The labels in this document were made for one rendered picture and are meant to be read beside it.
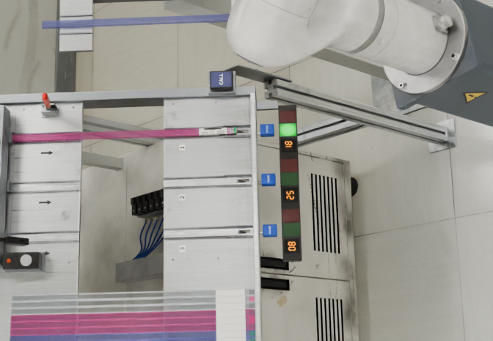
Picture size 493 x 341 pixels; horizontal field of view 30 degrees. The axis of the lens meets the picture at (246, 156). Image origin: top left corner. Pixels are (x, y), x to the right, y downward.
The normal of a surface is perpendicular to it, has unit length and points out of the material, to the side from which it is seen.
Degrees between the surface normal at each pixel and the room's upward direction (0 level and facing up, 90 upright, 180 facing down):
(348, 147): 0
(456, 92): 90
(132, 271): 0
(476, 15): 90
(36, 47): 90
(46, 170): 46
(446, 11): 0
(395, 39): 90
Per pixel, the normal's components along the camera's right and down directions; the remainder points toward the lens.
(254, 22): -0.30, 0.18
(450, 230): -0.75, -0.15
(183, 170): -0.05, -0.25
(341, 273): 0.66, -0.21
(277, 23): 0.13, 0.36
